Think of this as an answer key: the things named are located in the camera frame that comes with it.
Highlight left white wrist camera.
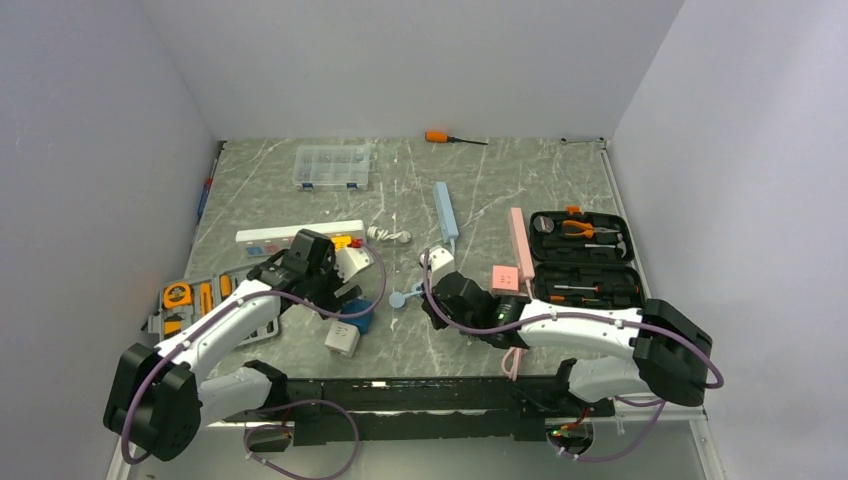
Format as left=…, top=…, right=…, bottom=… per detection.
left=334, top=246, right=374, bottom=283

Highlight white cube socket adapter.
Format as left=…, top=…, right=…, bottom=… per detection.
left=324, top=321, right=360, bottom=358

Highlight black tool case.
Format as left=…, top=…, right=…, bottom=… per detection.
left=527, top=207, right=646, bottom=310

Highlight clear plastic organizer box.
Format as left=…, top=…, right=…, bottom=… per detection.
left=292, top=144, right=371, bottom=191

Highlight white power strip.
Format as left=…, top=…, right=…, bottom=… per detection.
left=235, top=219, right=368, bottom=260

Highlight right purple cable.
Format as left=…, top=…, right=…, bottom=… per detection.
left=421, top=248, right=726, bottom=464

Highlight pink cube socket adapter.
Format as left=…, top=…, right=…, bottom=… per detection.
left=490, top=265, right=521, bottom=295

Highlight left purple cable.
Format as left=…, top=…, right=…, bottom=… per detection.
left=120, top=242, right=389, bottom=480

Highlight orange handled screwdriver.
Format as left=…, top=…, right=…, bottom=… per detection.
left=425, top=131, right=488, bottom=146

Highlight blue red pen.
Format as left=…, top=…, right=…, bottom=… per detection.
left=196, top=159, right=218, bottom=220

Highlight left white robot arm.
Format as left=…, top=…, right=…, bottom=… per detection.
left=103, top=229, right=385, bottom=465

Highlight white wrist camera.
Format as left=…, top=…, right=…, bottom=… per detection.
left=334, top=246, right=374, bottom=283
left=419, top=247, right=456, bottom=287

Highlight grey tool tray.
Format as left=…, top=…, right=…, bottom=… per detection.
left=142, top=264, right=253, bottom=341

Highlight pink power strip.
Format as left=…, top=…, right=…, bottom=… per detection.
left=507, top=207, right=535, bottom=283

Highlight blue cube socket adapter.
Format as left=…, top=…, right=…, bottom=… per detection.
left=341, top=298, right=374, bottom=335

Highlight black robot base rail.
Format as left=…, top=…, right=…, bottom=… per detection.
left=220, top=374, right=616, bottom=448

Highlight purple cable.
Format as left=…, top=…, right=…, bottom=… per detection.
left=421, top=248, right=726, bottom=464
left=120, top=242, right=389, bottom=480

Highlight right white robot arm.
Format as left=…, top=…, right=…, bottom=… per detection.
left=422, top=271, right=724, bottom=415

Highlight yellow cube socket adapter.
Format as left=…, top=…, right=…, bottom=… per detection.
left=331, top=236, right=354, bottom=251

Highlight light blue power strip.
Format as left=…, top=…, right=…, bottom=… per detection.
left=433, top=182, right=459, bottom=245

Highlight orange tape measure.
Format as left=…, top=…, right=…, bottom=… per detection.
left=162, top=281, right=193, bottom=309

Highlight orange pliers in case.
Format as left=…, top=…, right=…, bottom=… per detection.
left=560, top=220, right=623, bottom=244

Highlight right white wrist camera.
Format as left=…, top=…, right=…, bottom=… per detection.
left=419, top=247, right=456, bottom=287

